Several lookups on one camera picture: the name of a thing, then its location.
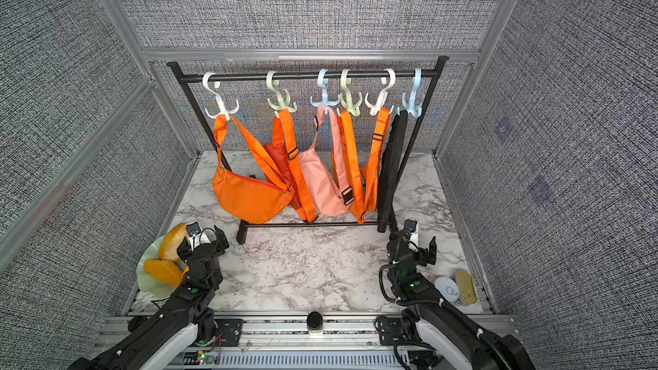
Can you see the white hook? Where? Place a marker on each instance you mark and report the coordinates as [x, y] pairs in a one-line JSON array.
[[388, 82], [222, 110]]

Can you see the light blue hook centre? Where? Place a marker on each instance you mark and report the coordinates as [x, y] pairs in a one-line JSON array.
[[322, 83]]

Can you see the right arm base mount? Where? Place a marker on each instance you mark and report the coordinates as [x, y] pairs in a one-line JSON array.
[[399, 333]]

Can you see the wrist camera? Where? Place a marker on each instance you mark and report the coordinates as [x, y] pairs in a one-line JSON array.
[[196, 235], [411, 231]]

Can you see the pale green hook right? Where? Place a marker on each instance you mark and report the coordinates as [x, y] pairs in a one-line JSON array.
[[345, 96]]

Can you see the black knob on rail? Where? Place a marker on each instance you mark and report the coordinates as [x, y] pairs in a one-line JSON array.
[[315, 322]]

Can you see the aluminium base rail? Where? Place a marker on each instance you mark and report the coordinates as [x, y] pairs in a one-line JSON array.
[[282, 341]]

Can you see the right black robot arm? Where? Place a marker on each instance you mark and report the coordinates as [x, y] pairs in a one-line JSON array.
[[430, 321]]

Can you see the pink sling bag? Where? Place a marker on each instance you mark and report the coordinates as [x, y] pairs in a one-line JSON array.
[[332, 195]]

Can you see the light blue hook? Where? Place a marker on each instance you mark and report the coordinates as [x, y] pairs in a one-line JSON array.
[[409, 102], [322, 83]]

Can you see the pale green hook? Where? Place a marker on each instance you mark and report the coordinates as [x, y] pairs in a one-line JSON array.
[[345, 96], [283, 97]]

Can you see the orange fruit piece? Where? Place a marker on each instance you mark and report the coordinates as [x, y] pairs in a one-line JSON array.
[[165, 271]]

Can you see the black garment rack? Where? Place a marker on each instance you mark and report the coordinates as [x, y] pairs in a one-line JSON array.
[[244, 227]]

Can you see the light blue hook far right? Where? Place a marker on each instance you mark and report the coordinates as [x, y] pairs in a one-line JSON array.
[[409, 102]]

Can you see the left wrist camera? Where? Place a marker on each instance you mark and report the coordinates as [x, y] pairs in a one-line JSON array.
[[196, 235]]

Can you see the white hook far left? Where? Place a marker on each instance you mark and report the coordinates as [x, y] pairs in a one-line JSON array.
[[222, 110]]

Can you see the pale green plate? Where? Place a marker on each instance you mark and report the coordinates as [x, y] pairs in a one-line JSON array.
[[147, 283]]

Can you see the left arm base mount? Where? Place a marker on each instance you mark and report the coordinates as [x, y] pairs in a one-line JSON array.
[[197, 344]]

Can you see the black sling bag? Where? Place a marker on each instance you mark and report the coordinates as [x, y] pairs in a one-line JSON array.
[[390, 168]]

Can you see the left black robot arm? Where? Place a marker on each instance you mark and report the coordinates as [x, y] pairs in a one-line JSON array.
[[186, 317]]

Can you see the orange sling bag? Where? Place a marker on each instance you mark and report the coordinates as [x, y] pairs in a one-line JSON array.
[[371, 170], [345, 164], [250, 199]]

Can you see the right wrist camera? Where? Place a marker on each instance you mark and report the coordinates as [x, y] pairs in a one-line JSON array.
[[411, 231]]

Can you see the red-orange sling bag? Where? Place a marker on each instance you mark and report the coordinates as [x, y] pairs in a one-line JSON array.
[[286, 155]]

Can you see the white hook right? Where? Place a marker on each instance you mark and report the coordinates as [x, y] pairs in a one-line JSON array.
[[388, 82]]

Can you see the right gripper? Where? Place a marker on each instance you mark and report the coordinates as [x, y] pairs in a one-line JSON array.
[[432, 252]]

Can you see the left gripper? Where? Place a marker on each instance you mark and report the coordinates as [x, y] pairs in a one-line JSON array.
[[221, 242]]

